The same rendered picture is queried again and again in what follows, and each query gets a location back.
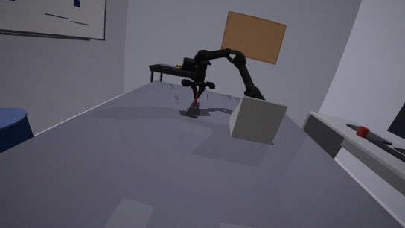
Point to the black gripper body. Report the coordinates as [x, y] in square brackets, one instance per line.
[198, 81]

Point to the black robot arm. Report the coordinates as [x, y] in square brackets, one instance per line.
[201, 60]

